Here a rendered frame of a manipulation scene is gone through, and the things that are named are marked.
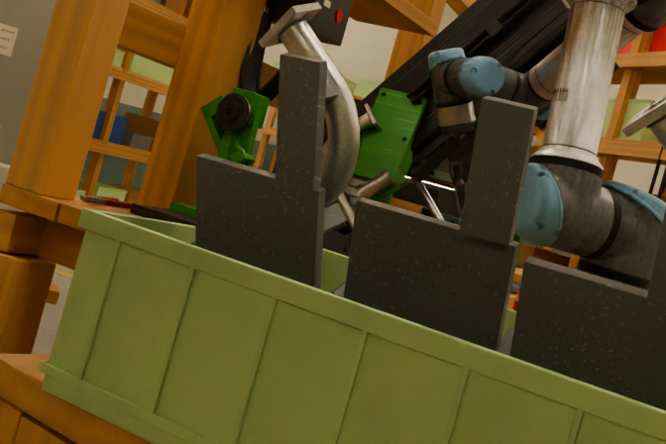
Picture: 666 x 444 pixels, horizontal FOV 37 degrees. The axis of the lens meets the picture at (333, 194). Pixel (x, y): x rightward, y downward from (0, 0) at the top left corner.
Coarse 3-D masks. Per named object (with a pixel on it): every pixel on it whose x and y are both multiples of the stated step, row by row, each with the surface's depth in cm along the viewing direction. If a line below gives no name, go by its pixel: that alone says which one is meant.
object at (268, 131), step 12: (348, 84) 1146; (360, 84) 1121; (372, 84) 1117; (360, 96) 1120; (276, 108) 1154; (264, 132) 1150; (276, 132) 1145; (264, 144) 1154; (264, 156) 1159; (276, 156) 1194; (396, 204) 1098; (408, 204) 1092
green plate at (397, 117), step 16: (384, 96) 221; (400, 96) 220; (384, 112) 220; (400, 112) 219; (416, 112) 217; (368, 128) 220; (384, 128) 219; (400, 128) 217; (416, 128) 217; (368, 144) 219; (384, 144) 217; (400, 144) 216; (368, 160) 217; (384, 160) 216; (400, 160) 214; (368, 176) 216
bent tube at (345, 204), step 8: (368, 104) 218; (368, 112) 217; (360, 120) 217; (368, 120) 217; (376, 120) 217; (360, 128) 218; (344, 192) 213; (336, 200) 213; (344, 200) 212; (344, 208) 211; (352, 208) 211; (352, 216) 210; (352, 224) 209
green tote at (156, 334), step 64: (128, 256) 89; (192, 256) 85; (64, 320) 91; (128, 320) 88; (192, 320) 85; (256, 320) 82; (320, 320) 79; (384, 320) 76; (512, 320) 113; (64, 384) 90; (128, 384) 87; (192, 384) 84; (256, 384) 81; (320, 384) 78; (384, 384) 76; (448, 384) 73; (512, 384) 70; (576, 384) 68
